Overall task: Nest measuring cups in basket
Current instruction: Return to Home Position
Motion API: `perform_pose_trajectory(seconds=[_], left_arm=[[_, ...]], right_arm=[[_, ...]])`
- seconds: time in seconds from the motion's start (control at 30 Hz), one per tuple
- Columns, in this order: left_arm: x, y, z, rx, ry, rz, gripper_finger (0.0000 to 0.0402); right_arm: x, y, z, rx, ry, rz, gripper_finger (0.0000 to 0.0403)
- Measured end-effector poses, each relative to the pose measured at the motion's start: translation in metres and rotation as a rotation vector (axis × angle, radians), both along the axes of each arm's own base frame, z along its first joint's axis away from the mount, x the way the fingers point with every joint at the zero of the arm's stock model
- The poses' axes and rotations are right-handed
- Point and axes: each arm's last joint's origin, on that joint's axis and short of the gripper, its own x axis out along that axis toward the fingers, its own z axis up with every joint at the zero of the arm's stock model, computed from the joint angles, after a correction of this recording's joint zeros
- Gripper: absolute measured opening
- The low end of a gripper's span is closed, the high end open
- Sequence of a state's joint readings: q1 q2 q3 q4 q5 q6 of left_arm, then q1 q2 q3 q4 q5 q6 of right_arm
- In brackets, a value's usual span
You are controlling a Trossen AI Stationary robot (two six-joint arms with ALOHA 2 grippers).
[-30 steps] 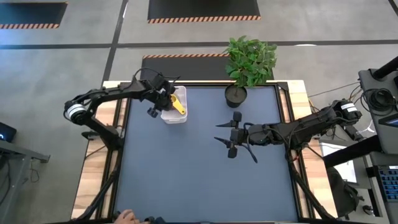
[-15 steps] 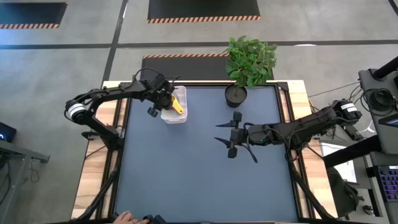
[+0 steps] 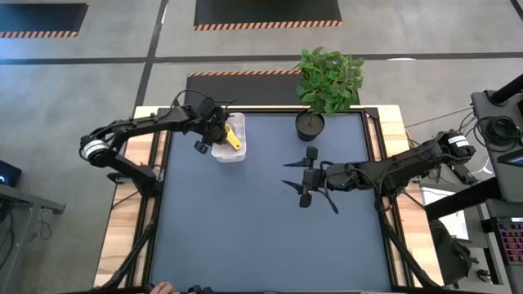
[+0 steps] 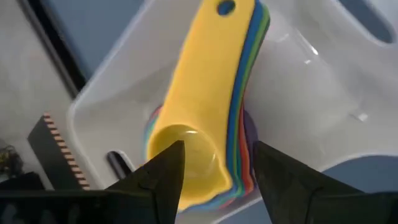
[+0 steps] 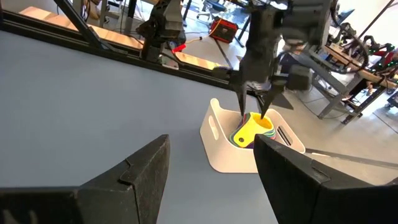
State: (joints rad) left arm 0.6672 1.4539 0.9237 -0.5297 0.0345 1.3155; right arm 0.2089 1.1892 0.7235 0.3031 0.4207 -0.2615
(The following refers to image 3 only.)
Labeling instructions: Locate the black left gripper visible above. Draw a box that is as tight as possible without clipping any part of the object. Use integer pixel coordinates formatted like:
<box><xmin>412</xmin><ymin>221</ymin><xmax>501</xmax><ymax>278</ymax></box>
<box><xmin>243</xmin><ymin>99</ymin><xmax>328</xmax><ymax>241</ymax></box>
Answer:
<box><xmin>191</xmin><ymin>97</ymin><xmax>232</xmax><ymax>155</ymax></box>

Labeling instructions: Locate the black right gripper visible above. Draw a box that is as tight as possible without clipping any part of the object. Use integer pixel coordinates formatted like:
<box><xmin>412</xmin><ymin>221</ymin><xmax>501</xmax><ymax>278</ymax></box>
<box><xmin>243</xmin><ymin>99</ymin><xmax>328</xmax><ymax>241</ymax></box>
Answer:
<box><xmin>280</xmin><ymin>145</ymin><xmax>340</xmax><ymax>208</ymax></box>

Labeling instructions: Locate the yellow measuring cup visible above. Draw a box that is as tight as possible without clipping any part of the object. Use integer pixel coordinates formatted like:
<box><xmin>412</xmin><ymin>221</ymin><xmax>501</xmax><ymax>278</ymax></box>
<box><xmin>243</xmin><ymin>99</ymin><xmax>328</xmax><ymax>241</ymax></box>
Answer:
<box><xmin>223</xmin><ymin>123</ymin><xmax>243</xmax><ymax>151</ymax></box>

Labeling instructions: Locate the white plastic basket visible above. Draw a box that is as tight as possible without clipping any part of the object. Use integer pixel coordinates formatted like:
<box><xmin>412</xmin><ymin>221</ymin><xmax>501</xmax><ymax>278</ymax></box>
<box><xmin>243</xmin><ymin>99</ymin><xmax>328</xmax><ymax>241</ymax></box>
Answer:
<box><xmin>210</xmin><ymin>112</ymin><xmax>248</xmax><ymax>164</ymax></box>

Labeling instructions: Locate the black striped-edge floor mat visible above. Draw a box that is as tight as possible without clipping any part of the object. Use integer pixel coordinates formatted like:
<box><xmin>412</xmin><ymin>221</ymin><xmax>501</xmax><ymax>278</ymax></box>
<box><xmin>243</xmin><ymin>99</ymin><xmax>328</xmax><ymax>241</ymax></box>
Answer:
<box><xmin>193</xmin><ymin>0</ymin><xmax>343</xmax><ymax>32</ymax></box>
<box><xmin>0</xmin><ymin>2</ymin><xmax>90</xmax><ymax>39</ymax></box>
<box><xmin>183</xmin><ymin>69</ymin><xmax>360</xmax><ymax>107</ymax></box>

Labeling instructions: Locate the green potted plant black pot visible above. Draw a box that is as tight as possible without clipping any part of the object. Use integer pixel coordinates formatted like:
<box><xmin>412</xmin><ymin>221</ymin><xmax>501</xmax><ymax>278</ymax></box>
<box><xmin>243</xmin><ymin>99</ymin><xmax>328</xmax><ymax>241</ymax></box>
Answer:
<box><xmin>293</xmin><ymin>46</ymin><xmax>365</xmax><ymax>143</ymax></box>

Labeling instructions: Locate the white paper sheet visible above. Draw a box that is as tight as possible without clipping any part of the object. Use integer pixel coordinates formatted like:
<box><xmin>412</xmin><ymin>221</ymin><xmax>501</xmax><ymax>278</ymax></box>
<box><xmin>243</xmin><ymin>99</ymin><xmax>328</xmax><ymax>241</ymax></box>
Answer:
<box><xmin>420</xmin><ymin>185</ymin><xmax>470</xmax><ymax>241</ymax></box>

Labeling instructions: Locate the black backpack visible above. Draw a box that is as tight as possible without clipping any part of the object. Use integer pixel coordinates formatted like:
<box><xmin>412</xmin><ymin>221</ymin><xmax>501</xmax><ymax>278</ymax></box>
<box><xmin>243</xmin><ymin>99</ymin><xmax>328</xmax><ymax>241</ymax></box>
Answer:
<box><xmin>428</xmin><ymin>219</ymin><xmax>479</xmax><ymax>289</ymax></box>

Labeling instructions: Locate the person's hand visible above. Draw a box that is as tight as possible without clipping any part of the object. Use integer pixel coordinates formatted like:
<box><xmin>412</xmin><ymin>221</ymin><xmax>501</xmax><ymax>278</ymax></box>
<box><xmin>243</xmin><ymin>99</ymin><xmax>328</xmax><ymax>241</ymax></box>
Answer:
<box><xmin>149</xmin><ymin>281</ymin><xmax>181</xmax><ymax>294</ymax></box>

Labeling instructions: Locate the grey side desk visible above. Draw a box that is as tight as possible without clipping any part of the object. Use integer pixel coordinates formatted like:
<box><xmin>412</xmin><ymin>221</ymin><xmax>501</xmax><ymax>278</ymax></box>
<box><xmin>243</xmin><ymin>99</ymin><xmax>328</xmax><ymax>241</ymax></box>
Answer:
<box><xmin>0</xmin><ymin>183</ymin><xmax>66</xmax><ymax>294</ymax></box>

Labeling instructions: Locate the grey equipment desk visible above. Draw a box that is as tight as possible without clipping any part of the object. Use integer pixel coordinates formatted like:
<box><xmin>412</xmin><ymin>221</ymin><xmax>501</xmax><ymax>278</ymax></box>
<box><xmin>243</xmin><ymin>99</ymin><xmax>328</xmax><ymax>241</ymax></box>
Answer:
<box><xmin>469</xmin><ymin>73</ymin><xmax>523</xmax><ymax>205</ymax></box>

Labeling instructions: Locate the dark screen device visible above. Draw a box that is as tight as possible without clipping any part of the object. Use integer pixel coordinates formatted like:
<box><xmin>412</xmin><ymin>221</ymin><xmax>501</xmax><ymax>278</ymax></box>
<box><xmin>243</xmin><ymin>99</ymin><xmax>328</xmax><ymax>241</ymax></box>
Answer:
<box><xmin>0</xmin><ymin>160</ymin><xmax>22</xmax><ymax>188</ymax></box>

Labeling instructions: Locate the backlit keyboard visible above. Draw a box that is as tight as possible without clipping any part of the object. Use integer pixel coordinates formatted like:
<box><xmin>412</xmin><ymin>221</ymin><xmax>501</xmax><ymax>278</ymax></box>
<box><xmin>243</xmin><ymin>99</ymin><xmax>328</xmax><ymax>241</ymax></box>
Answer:
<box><xmin>496</xmin><ymin>218</ymin><xmax>523</xmax><ymax>266</ymax></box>

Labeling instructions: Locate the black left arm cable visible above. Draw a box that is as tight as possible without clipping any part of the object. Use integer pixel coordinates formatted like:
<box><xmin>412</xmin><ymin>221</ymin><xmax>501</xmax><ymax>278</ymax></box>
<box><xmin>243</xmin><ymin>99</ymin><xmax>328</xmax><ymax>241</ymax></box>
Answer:
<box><xmin>171</xmin><ymin>88</ymin><xmax>237</xmax><ymax>114</ymax></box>

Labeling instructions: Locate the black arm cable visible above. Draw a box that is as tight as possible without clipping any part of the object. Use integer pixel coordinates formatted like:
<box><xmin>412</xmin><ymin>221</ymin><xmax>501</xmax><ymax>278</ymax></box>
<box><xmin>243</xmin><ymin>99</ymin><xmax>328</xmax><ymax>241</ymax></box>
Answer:
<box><xmin>171</xmin><ymin>88</ymin><xmax>237</xmax><ymax>114</ymax></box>
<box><xmin>320</xmin><ymin>188</ymin><xmax>340</xmax><ymax>216</ymax></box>

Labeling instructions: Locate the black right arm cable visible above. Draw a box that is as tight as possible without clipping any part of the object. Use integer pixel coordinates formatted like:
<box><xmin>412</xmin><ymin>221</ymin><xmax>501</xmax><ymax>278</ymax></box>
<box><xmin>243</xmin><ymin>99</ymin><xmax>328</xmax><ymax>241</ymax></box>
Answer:
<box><xmin>320</xmin><ymin>188</ymin><xmax>340</xmax><ymax>216</ymax></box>

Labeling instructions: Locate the black metal table frame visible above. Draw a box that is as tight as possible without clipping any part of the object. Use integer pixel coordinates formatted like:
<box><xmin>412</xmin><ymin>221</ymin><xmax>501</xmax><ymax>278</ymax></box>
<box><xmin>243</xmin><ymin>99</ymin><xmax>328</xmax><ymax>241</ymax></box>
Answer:
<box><xmin>92</xmin><ymin>99</ymin><xmax>445</xmax><ymax>294</ymax></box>

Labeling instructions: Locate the coiled black cable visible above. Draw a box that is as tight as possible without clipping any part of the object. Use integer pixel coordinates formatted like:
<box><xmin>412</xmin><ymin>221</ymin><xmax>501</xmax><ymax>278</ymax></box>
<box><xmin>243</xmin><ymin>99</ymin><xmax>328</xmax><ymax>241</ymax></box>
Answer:
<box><xmin>476</xmin><ymin>115</ymin><xmax>523</xmax><ymax>148</ymax></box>

